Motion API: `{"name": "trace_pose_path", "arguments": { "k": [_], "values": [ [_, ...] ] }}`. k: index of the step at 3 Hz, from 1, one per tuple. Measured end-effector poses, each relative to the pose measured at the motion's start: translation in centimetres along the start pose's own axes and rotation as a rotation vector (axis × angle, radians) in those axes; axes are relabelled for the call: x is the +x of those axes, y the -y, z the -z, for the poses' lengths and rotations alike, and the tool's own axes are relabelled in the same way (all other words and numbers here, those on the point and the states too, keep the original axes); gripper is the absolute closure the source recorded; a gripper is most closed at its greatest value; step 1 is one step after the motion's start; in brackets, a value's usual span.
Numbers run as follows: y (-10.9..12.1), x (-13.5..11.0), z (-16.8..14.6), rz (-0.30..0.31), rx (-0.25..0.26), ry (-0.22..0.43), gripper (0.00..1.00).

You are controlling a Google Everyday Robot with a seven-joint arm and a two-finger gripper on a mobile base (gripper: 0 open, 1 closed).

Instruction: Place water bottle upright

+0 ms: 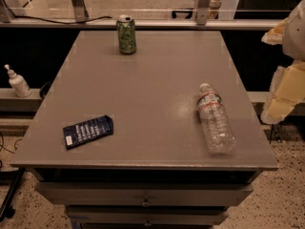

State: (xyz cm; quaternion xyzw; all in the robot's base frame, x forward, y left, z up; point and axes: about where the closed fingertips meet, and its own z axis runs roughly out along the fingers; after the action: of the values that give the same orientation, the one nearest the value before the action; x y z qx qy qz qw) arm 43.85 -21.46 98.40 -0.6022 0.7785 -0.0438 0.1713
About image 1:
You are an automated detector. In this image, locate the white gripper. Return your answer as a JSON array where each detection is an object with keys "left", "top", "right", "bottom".
[{"left": 260, "top": 0, "right": 305, "bottom": 124}]

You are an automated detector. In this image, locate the clear plastic water bottle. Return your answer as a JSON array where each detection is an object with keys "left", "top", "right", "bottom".
[{"left": 197, "top": 83, "right": 235, "bottom": 155}]

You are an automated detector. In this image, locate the white pump dispenser bottle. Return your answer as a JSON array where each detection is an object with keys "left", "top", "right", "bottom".
[{"left": 5, "top": 64, "right": 31, "bottom": 98}]

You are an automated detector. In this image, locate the grey drawer cabinet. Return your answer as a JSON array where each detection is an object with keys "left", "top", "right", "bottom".
[{"left": 12, "top": 31, "right": 277, "bottom": 229}]

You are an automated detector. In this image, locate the green soda can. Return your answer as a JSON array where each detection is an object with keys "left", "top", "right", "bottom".
[{"left": 116, "top": 15, "right": 136, "bottom": 54}]

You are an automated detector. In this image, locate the dark blue snack packet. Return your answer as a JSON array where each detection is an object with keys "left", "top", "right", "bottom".
[{"left": 63, "top": 115, "right": 114, "bottom": 150}]

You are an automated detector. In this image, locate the lower drawer with knob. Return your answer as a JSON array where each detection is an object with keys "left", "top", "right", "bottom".
[{"left": 65, "top": 206, "right": 229, "bottom": 226}]

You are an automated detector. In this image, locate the drawer with knob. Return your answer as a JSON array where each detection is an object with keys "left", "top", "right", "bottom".
[
  {"left": 65, "top": 206, "right": 229, "bottom": 226},
  {"left": 35, "top": 182, "right": 253, "bottom": 207}
]

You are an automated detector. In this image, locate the upper drawer with knob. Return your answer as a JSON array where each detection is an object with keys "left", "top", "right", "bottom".
[{"left": 35, "top": 182, "right": 253, "bottom": 207}]

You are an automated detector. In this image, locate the black stand leg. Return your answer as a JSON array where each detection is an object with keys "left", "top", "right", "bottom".
[{"left": 0, "top": 168, "right": 25, "bottom": 222}]

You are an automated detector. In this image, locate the metal frame post right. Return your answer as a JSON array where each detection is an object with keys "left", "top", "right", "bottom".
[{"left": 196, "top": 0, "right": 211, "bottom": 26}]

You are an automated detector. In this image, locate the metal frame post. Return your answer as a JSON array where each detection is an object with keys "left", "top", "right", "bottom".
[
  {"left": 71, "top": 0, "right": 89, "bottom": 23},
  {"left": 196, "top": 0, "right": 211, "bottom": 26}
]

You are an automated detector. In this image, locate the metal frame post left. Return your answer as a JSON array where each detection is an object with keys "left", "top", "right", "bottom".
[{"left": 71, "top": 0, "right": 89, "bottom": 23}]

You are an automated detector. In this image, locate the black cable on ledge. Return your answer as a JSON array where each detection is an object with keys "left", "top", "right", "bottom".
[{"left": 0, "top": 0, "right": 113, "bottom": 26}]

